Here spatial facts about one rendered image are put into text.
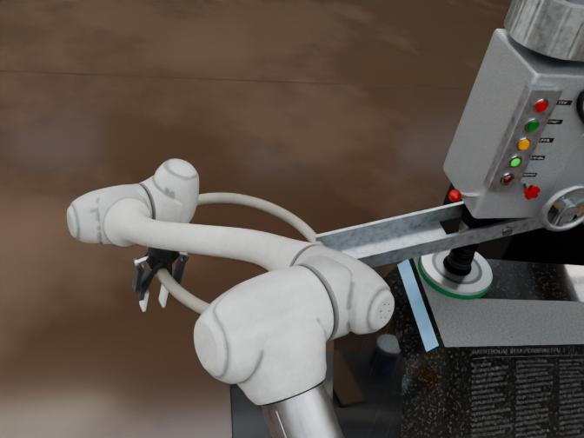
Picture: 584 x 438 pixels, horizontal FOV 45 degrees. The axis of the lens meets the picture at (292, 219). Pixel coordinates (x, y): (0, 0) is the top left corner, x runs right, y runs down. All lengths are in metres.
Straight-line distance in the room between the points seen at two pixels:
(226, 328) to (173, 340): 1.90
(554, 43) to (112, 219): 0.99
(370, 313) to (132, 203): 0.58
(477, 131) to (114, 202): 0.90
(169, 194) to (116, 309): 1.51
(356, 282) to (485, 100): 0.82
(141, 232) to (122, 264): 1.78
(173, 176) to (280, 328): 0.59
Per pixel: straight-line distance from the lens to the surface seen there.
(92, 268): 3.16
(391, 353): 2.05
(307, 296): 1.05
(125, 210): 1.44
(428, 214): 2.00
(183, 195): 1.53
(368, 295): 1.09
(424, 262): 2.09
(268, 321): 1.01
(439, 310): 2.00
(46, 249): 3.25
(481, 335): 1.99
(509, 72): 1.72
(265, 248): 1.28
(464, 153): 1.88
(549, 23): 1.63
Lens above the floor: 2.22
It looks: 39 degrees down
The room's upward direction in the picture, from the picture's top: 13 degrees clockwise
